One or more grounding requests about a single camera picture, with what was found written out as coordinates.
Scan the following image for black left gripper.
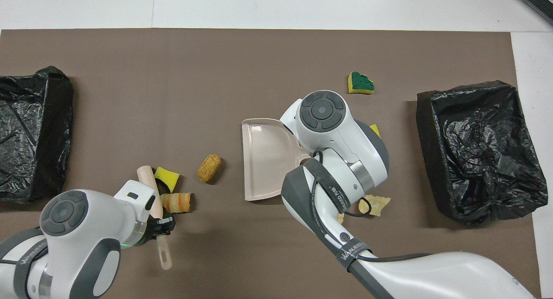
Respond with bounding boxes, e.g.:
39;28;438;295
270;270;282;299
145;218;176;241

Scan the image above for orange striped croissant piece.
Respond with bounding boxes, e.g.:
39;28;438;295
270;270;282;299
160;192;191;214

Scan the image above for beige hand brush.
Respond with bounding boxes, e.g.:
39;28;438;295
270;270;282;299
137;165;173;270

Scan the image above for brown bread shaped sponge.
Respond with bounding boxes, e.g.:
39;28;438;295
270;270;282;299
197;155;221;184

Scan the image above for beige plastic dustpan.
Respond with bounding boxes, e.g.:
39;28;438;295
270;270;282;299
241;118;311;201

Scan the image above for pale pointed chip piece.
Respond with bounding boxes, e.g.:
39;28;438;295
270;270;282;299
359;194;391;217

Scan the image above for green topped yellow sponge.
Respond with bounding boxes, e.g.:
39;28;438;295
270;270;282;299
348;71;375;94

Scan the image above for black bag lined bin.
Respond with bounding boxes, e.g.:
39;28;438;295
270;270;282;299
0;66;74;203
417;80;548;226

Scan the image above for large brown table mat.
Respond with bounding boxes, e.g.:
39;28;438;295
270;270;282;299
0;28;542;299

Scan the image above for dark ribbed device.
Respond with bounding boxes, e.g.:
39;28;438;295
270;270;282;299
514;0;553;25

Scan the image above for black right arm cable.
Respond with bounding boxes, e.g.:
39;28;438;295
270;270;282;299
310;149;432;265

